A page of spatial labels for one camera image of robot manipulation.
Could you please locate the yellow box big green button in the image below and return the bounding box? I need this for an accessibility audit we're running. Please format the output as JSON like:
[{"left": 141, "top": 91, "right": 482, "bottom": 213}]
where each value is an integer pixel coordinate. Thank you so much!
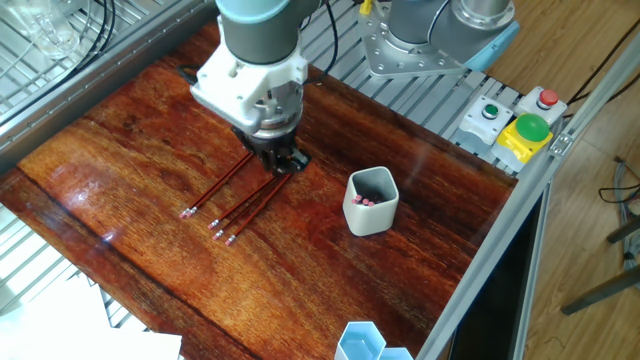
[{"left": 491, "top": 113, "right": 555, "bottom": 173}]

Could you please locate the white square ceramic pen holder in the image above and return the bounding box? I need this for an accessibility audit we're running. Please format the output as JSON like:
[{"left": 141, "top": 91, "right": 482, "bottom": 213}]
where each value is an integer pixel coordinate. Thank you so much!
[{"left": 342, "top": 166, "right": 400, "bottom": 238}]

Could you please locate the grey box small green button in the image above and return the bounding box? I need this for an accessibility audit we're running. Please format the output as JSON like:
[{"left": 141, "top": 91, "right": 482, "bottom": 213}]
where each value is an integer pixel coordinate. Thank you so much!
[{"left": 455, "top": 94, "right": 515, "bottom": 154}]

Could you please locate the silver wrist sensor flange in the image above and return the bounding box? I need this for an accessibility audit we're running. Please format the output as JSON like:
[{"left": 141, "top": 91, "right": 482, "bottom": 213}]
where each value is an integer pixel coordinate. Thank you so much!
[{"left": 249, "top": 82, "right": 305, "bottom": 141}]

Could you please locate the dark furniture leg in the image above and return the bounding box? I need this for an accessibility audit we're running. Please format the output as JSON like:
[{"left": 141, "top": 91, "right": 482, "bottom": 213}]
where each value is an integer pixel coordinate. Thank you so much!
[
  {"left": 606, "top": 215, "right": 640, "bottom": 245},
  {"left": 559, "top": 263, "right": 640, "bottom": 316}
]

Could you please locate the light blue hexagonal pen holder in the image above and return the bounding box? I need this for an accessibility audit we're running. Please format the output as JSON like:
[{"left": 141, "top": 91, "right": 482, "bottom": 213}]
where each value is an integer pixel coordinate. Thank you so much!
[{"left": 333, "top": 321, "right": 415, "bottom": 360}]

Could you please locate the white paper sheet stack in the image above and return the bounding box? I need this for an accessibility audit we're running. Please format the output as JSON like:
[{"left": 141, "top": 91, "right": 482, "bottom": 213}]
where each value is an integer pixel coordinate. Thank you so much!
[{"left": 0, "top": 269, "right": 184, "bottom": 360}]

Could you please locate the red-brown wooden board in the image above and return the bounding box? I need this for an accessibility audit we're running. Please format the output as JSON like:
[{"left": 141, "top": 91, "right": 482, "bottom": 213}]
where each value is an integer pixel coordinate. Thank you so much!
[{"left": 0, "top": 13, "right": 519, "bottom": 360}]

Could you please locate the grey box red button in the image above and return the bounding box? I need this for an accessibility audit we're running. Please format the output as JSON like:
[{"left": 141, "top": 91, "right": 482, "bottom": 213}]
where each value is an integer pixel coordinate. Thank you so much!
[{"left": 513, "top": 85, "right": 569, "bottom": 127}]

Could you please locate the grey floor cable bundle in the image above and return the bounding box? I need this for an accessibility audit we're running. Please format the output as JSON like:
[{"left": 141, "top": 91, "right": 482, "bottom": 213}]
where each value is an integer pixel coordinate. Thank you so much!
[{"left": 597, "top": 157, "right": 640, "bottom": 261}]

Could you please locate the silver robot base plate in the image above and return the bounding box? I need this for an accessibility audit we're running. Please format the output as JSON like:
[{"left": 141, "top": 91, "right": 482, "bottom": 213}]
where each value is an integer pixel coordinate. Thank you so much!
[{"left": 357, "top": 2, "right": 474, "bottom": 80}]

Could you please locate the black cable pair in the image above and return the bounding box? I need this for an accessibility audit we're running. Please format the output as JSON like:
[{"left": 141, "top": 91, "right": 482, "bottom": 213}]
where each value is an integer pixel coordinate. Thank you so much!
[{"left": 69, "top": 0, "right": 117, "bottom": 71}]

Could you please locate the clear plastic jar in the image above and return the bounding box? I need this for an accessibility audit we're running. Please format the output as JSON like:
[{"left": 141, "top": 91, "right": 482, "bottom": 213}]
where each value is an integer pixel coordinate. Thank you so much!
[{"left": 0, "top": 0, "right": 84, "bottom": 60}]

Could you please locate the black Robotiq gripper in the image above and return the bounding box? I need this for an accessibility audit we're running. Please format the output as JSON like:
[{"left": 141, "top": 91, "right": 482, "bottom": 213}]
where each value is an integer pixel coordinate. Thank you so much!
[{"left": 231, "top": 124, "right": 313, "bottom": 176}]

